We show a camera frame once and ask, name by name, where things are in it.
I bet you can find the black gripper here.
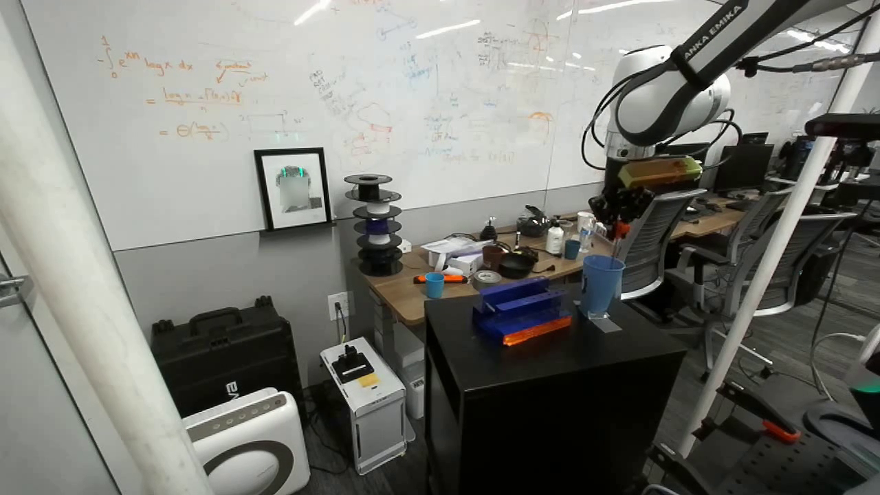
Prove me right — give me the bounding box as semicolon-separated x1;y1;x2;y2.
587;156;653;246

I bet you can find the blue plastic cup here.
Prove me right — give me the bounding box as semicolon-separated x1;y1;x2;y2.
578;253;627;318

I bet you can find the blue tool holder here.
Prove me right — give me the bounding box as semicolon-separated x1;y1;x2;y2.
469;277;573;345

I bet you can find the orange tool on desk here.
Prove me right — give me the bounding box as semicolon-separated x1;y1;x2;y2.
408;270;469;289

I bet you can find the small blue cup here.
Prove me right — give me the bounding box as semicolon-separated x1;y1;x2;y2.
419;270;447;301

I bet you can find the grey mesh office chair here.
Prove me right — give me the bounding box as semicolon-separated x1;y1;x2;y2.
609;186;710;304

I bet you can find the black kettle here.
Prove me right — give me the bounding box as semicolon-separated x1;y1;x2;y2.
513;202;553;242

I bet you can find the small grey flat piece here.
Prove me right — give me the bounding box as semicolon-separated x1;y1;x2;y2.
583;308;623;336

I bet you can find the black bowl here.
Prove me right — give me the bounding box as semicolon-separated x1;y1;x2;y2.
491;245;542;279

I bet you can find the black computer monitor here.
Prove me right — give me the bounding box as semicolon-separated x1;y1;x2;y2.
711;129;777;197

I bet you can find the thin white stand pole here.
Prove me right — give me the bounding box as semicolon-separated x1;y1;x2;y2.
674;10;880;461

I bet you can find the white cardboard box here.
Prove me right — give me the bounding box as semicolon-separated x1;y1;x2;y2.
418;234;490;275

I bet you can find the black cabinet table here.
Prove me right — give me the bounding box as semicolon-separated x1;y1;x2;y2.
419;292;692;495

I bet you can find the grey office chair with armrests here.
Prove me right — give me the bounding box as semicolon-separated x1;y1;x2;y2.
686;179;861;378

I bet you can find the wooden desk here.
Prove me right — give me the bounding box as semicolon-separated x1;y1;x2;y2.
356;195;748;333

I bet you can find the stack of filament spools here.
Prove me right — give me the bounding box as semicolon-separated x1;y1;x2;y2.
340;169;407;279

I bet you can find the white cylindrical container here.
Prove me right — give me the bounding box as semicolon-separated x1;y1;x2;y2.
402;362;429;422

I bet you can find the large whiteboard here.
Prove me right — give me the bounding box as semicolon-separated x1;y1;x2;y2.
15;0;744;255

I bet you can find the black charger device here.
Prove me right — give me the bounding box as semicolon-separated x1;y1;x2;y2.
330;343;377;388

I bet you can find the white box unit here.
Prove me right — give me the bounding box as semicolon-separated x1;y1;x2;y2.
316;333;411;477

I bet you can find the black framed portrait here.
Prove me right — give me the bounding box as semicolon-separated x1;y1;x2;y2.
249;146;336;234

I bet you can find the black hard carrying case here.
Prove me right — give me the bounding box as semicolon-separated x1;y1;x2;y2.
144;293;311;422

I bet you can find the white air purifier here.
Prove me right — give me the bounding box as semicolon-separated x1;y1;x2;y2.
177;384;316;495

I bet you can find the thick white pole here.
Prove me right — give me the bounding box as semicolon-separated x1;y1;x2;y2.
0;21;213;495

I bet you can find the tan wrist camera box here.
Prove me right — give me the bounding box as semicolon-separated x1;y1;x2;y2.
615;151;705;191

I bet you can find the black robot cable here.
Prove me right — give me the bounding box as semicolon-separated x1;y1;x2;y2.
578;52;685;175

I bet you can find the orange handle tool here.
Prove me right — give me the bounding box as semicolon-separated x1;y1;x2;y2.
496;312;573;348

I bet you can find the orange handled floor clamp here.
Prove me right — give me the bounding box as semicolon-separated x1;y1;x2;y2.
714;376;804;447

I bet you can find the black camera on stand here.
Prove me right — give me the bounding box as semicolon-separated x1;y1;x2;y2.
803;109;880;143

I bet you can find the white wall outlet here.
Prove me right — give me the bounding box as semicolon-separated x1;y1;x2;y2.
325;289;351;323

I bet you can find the metal door handle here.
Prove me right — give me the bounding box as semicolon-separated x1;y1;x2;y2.
0;272;32;308

